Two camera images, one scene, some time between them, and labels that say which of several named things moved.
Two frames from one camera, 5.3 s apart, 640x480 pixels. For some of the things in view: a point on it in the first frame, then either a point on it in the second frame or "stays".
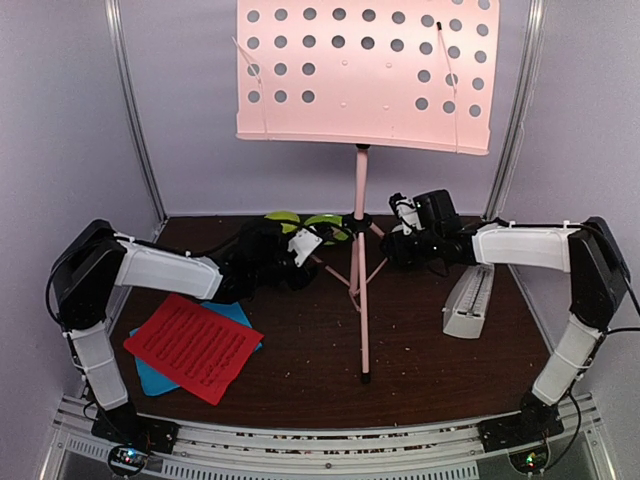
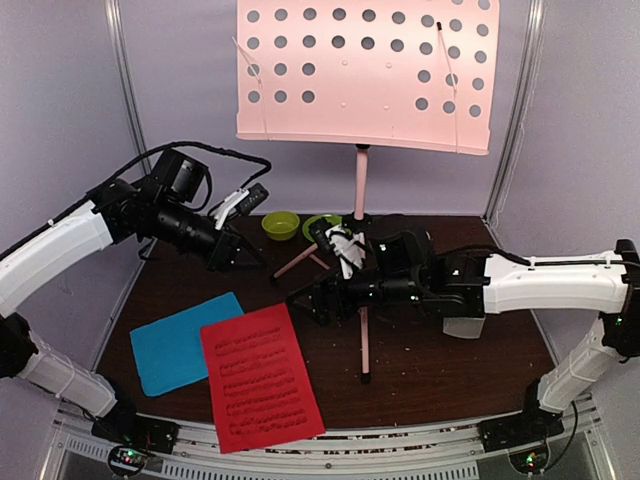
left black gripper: x=304 y=278 -> x=221 y=253
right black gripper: x=396 y=249 -> x=318 y=291
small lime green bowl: x=285 y=215 stays
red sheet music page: x=200 y=349 -> x=261 y=388
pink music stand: x=416 y=74 stays
